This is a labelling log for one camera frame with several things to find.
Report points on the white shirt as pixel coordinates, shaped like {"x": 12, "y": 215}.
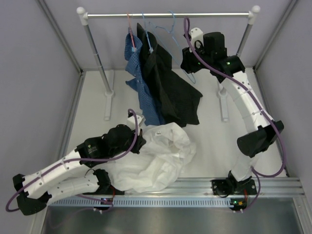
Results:
{"x": 160, "y": 161}

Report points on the light blue hanger under dark shirt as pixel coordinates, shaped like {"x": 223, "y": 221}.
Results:
{"x": 147, "y": 33}

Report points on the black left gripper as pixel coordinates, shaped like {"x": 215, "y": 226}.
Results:
{"x": 140, "y": 142}

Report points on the white clothes rack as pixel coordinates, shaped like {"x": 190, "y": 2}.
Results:
{"x": 84, "y": 16}

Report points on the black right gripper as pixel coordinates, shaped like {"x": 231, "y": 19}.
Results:
{"x": 188, "y": 56}

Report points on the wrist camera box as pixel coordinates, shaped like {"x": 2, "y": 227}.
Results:
{"x": 196, "y": 37}
{"x": 134, "y": 121}

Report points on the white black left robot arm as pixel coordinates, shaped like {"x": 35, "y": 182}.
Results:
{"x": 77, "y": 172}

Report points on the dark striped shirt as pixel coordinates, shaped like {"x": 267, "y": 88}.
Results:
{"x": 175, "y": 98}

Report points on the blue checkered shirt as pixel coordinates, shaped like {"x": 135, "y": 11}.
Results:
{"x": 146, "y": 101}

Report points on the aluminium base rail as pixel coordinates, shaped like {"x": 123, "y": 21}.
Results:
{"x": 206, "y": 187}

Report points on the white slotted cable duct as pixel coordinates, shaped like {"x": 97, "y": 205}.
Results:
{"x": 209, "y": 202}

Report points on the grey aluminium frame profile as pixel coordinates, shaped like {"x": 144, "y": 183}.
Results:
{"x": 69, "y": 121}

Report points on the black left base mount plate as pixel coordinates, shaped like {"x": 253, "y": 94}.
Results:
{"x": 115, "y": 191}

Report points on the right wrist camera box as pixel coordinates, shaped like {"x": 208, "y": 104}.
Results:
{"x": 196, "y": 37}

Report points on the light blue wire hanger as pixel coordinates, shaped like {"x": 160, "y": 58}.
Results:
{"x": 176, "y": 59}

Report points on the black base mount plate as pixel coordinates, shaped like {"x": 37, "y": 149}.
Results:
{"x": 226, "y": 187}
{"x": 115, "y": 191}

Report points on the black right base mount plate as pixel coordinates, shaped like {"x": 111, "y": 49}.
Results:
{"x": 226, "y": 187}

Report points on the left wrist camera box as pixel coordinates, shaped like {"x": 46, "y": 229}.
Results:
{"x": 134, "y": 121}

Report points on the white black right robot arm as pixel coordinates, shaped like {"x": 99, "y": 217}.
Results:
{"x": 261, "y": 128}

